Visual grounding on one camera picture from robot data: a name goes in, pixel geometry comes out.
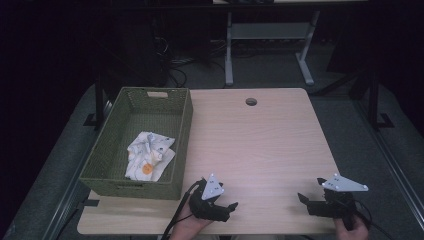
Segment person's right hand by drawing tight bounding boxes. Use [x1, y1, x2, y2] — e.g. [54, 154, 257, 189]
[333, 213, 370, 240]

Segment white patterned cloth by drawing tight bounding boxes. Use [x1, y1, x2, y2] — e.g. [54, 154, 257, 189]
[124, 131, 177, 183]

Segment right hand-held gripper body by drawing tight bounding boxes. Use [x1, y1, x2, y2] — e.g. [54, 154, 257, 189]
[306, 172, 370, 231]

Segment grey metal desk frame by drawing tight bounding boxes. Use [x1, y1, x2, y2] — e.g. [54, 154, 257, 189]
[224, 10, 322, 87]

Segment hand-held gripper black cable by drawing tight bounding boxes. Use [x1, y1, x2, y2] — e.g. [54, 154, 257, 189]
[161, 179, 205, 240]
[352, 199, 396, 240]

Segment black metal stand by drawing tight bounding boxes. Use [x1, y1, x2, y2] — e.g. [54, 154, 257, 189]
[366, 68, 395, 132]
[83, 74, 108, 132]

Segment bundle of black floor cables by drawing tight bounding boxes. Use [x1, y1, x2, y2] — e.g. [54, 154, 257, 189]
[154, 35, 228, 88]

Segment metal floor rail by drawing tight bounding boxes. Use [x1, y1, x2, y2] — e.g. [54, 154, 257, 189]
[352, 98, 424, 223]
[41, 99, 113, 240]

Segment black tape strip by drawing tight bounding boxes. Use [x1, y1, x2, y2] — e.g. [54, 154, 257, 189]
[80, 198, 101, 208]

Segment left hand-held gripper black cable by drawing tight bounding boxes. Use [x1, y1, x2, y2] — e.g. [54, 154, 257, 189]
[161, 179, 205, 240]

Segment right hand-held gripper black cable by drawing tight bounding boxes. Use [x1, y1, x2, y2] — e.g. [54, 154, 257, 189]
[352, 199, 396, 240]

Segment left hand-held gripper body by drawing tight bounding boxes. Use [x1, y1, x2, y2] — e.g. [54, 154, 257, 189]
[188, 172, 232, 223]

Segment person's left hand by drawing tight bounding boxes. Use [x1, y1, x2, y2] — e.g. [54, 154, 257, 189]
[169, 203, 214, 240]

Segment green woven basket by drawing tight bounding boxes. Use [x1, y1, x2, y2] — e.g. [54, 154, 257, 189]
[79, 86, 194, 201]

